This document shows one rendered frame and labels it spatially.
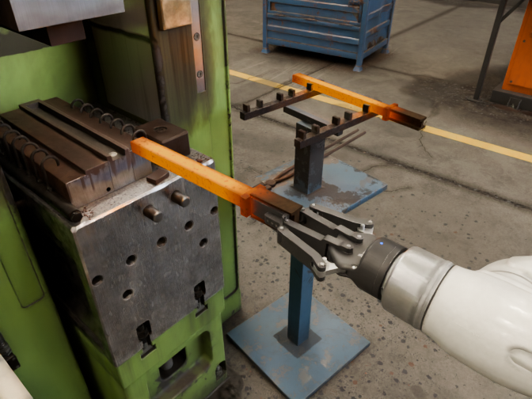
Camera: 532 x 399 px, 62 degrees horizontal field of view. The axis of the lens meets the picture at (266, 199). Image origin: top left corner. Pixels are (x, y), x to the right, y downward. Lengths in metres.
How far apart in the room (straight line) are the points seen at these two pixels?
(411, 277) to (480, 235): 2.02
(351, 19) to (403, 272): 4.17
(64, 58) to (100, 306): 0.72
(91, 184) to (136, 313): 0.36
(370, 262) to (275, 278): 1.52
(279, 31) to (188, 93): 3.81
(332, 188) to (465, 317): 0.88
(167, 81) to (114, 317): 0.60
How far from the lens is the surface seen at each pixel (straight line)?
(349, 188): 1.36
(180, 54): 1.22
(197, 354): 1.58
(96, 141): 1.10
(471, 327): 0.52
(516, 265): 0.66
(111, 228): 0.99
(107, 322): 1.13
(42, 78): 1.43
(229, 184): 0.72
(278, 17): 4.99
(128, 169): 1.03
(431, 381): 1.84
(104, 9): 0.92
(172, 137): 1.08
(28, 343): 1.33
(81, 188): 0.99
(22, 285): 1.22
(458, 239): 2.48
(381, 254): 0.56
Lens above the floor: 1.45
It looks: 35 degrees down
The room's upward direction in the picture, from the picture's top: straight up
